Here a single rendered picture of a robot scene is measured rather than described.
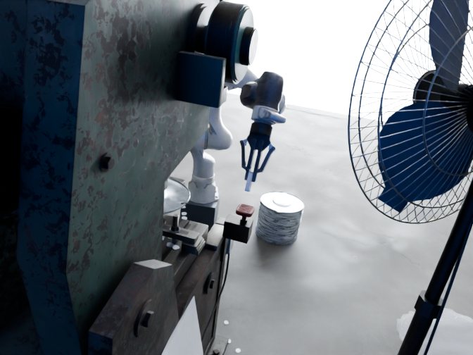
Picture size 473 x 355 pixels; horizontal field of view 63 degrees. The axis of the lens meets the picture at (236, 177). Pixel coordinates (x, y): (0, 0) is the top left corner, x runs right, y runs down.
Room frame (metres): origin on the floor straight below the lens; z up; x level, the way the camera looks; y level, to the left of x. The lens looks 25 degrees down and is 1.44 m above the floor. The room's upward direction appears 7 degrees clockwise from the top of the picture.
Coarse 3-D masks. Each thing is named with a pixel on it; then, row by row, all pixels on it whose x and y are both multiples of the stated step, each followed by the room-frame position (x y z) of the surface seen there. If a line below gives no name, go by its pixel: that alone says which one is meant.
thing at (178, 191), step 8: (168, 184) 1.28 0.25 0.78; (176, 184) 1.29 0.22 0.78; (168, 192) 1.22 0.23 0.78; (176, 192) 1.22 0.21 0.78; (184, 192) 1.23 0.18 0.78; (168, 200) 1.16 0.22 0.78; (176, 200) 1.17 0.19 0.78; (184, 200) 1.18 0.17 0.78; (168, 208) 1.11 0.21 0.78; (176, 208) 1.10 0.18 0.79
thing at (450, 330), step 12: (444, 312) 1.51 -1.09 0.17; (396, 324) 1.45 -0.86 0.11; (408, 324) 1.43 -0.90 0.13; (432, 324) 1.39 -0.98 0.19; (444, 324) 1.40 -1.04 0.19; (456, 324) 1.41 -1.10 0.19; (468, 324) 1.41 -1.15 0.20; (444, 336) 1.34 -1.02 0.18; (456, 336) 1.34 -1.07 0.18; (468, 336) 1.34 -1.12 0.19; (432, 348) 1.28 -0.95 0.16; (444, 348) 1.28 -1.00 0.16; (456, 348) 1.28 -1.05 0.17; (468, 348) 1.28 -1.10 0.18
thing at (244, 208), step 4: (240, 204) 1.24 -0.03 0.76; (244, 204) 1.24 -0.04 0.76; (236, 208) 1.21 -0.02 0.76; (240, 208) 1.21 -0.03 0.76; (244, 208) 1.21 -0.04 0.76; (248, 208) 1.22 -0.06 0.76; (252, 208) 1.22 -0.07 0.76; (236, 212) 1.19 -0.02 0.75; (240, 212) 1.19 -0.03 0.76; (244, 212) 1.19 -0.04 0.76; (248, 212) 1.19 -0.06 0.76; (252, 212) 1.20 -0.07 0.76; (244, 216) 1.18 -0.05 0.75; (248, 216) 1.18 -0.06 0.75
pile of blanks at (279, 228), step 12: (264, 216) 2.20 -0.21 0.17; (276, 216) 2.16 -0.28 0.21; (288, 216) 2.16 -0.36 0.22; (300, 216) 2.22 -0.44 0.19; (264, 228) 2.20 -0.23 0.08; (276, 228) 2.16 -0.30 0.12; (288, 228) 2.16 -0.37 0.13; (264, 240) 2.18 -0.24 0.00; (276, 240) 2.15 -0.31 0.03; (288, 240) 2.17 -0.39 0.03
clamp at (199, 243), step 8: (176, 216) 1.02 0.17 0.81; (176, 224) 1.02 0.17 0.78; (168, 232) 1.01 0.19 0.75; (176, 232) 1.01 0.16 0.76; (184, 232) 1.02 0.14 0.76; (192, 232) 1.03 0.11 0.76; (176, 240) 1.02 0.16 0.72; (184, 240) 1.00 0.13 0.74; (192, 240) 0.99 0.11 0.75; (200, 240) 1.02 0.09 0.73; (184, 248) 0.99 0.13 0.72; (192, 248) 0.98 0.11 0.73; (200, 248) 0.99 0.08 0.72
